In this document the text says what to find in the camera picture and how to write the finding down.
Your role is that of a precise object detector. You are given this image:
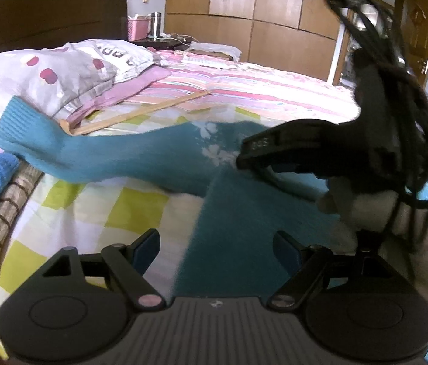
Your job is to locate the wooden wardrobe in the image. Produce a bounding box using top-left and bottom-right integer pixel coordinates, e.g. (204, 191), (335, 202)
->
(163, 0), (359, 84)

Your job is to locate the brown wooden door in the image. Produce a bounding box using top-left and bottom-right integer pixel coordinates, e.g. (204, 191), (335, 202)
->
(391, 0), (428, 88)

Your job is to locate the steel flask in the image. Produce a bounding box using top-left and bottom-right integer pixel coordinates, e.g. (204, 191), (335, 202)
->
(150, 12), (162, 39)

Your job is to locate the grey dotted pillow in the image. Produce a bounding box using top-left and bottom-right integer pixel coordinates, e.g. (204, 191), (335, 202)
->
(0, 39), (169, 122)

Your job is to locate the teal knitted sweater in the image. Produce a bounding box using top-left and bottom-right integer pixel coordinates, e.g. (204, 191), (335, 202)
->
(0, 96), (428, 365)

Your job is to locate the pink pillow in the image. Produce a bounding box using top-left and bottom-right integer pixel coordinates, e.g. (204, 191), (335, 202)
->
(52, 64), (173, 124)

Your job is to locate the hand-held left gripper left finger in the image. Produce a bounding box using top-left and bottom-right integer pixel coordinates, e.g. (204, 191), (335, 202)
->
(42, 229), (163, 310)

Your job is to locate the dark nightstand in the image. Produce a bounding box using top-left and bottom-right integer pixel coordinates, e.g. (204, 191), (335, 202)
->
(129, 34), (199, 52)

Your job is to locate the pink striped quilt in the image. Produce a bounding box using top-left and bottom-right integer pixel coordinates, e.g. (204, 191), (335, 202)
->
(121, 47), (363, 126)

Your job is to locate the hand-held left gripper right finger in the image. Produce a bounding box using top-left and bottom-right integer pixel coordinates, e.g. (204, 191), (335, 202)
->
(267, 231), (389, 310)

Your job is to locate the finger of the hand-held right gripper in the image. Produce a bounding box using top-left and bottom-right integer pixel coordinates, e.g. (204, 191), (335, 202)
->
(271, 161), (330, 190)
(236, 119), (351, 170)

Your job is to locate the person's right hand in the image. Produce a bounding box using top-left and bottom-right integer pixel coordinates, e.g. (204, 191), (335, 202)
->
(317, 178), (401, 234)

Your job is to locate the pink storage box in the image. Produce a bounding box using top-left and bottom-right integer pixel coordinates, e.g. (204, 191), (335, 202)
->
(126, 15), (151, 42)

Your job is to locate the wooden stick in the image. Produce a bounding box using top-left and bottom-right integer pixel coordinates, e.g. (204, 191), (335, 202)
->
(59, 90), (210, 136)

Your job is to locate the yellow green checkered bed sheet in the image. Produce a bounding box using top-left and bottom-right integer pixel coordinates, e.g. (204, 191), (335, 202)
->
(0, 104), (355, 350)

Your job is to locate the dark wooden headboard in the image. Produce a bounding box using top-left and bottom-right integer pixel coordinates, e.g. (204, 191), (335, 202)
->
(0, 0), (128, 65)

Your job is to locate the folded grey white cloth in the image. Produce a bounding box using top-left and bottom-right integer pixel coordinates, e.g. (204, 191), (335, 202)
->
(189, 41), (242, 61)

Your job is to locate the black cable bundle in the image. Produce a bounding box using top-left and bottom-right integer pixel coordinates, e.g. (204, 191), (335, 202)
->
(324, 0), (428, 253)

